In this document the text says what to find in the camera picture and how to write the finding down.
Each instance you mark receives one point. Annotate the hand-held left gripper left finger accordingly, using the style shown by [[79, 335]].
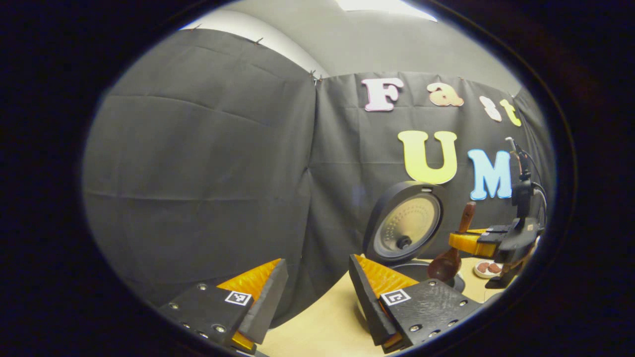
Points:
[[265, 307]]

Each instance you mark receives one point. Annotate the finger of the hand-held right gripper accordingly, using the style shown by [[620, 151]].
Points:
[[471, 244], [477, 230]]

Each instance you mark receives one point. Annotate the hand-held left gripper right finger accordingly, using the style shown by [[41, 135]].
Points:
[[369, 307]]

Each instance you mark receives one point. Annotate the dark wooden spoon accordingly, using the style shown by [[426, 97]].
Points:
[[444, 265]]

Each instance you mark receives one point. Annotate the dark grey rice cooker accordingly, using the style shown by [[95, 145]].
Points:
[[407, 223]]

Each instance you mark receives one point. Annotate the red meat piece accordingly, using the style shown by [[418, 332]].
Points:
[[483, 267], [495, 268]]

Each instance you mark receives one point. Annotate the small white plate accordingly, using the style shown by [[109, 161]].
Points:
[[486, 275]]

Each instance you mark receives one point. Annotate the black backdrop cloth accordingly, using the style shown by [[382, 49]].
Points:
[[198, 173]]

